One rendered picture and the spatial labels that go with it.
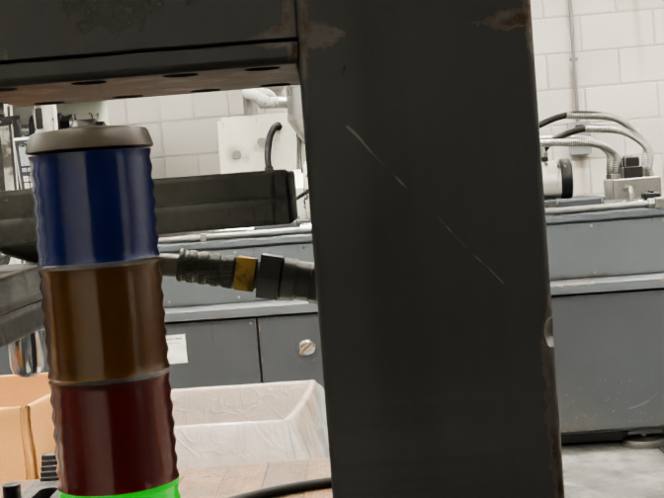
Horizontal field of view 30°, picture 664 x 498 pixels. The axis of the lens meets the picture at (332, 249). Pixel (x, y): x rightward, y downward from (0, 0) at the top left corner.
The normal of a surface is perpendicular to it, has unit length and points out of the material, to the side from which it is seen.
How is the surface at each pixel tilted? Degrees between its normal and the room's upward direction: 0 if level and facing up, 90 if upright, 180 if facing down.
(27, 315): 90
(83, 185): 76
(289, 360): 90
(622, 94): 90
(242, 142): 90
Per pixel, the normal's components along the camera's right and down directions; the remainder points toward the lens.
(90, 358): -0.10, -0.18
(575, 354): -0.07, 0.06
